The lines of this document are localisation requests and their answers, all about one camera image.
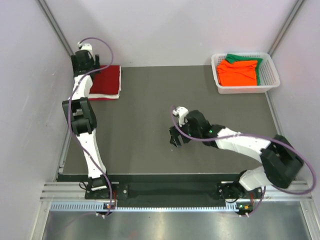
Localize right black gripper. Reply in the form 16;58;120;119
170;119;202;149

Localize dark red t shirt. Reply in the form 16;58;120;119
89;65;122;95

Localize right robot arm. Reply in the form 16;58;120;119
169;106;304;199

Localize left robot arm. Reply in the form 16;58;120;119
62;45;114;200

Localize folded white t shirt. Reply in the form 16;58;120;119
89;80;122;99

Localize folded red t shirt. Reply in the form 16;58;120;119
89;98;117;101

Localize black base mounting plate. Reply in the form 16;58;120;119
84;173;264;207

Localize orange t shirt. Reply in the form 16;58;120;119
216;60;257;87

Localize green t shirt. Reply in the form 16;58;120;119
225;53;263;86

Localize white plastic basket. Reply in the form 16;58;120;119
211;52;281;94

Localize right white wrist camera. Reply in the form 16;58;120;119
172;106;189;127

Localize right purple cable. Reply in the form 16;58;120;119
170;104;316;217

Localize purple cable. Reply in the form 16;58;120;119
67;37;118;219
170;104;316;217

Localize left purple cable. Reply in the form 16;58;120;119
67;37;118;219

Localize aluminium frame rail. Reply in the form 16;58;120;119
40;180;312;202

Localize grey slotted cable duct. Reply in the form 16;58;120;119
50;201;250;213

